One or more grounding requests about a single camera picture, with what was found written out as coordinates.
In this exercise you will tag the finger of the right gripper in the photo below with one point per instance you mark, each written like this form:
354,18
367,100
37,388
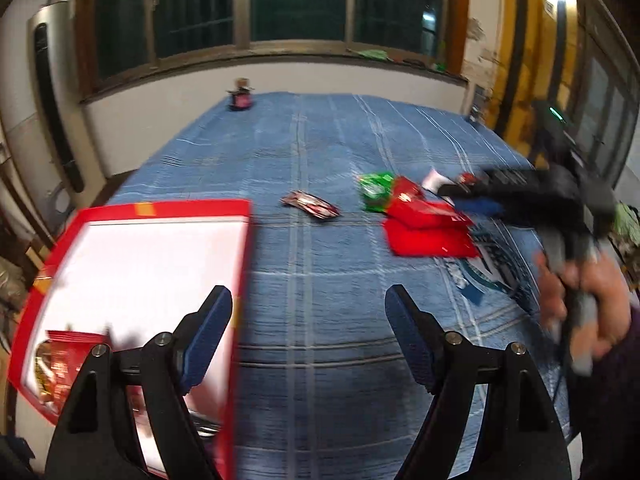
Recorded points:
482,206
473,189

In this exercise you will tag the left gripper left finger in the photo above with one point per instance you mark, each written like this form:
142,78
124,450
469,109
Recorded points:
96,437

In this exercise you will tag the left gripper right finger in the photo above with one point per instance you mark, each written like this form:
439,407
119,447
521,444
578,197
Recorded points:
520,435

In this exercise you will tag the white snack packet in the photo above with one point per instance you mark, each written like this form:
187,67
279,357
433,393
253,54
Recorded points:
436,183

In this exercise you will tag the red crinkled snack packet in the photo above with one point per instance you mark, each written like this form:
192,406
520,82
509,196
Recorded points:
409,206

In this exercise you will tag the gold red snack packet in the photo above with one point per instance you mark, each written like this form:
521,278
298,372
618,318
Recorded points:
58,360

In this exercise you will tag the green snack packet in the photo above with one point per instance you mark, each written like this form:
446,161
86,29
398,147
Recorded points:
375,190

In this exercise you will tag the small dark red packet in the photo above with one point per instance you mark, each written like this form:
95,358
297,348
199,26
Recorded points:
310,204

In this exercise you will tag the large red packet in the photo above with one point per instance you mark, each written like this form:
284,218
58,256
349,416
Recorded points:
430,243

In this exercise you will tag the person's right hand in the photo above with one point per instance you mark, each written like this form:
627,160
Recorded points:
602,279

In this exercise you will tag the yellow wooden door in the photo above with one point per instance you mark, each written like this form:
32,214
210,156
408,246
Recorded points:
583,57

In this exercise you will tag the red shallow tray box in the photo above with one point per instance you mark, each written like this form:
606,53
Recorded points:
132,271

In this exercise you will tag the blue plaid tablecloth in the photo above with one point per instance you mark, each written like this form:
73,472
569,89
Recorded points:
323,389

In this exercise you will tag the small dark red bottle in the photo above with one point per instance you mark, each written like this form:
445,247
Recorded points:
241,95

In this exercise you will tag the silver tower air conditioner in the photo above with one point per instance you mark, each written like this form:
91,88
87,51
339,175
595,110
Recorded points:
53,69

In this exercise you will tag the wooden framed window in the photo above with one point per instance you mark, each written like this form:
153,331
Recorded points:
120,42

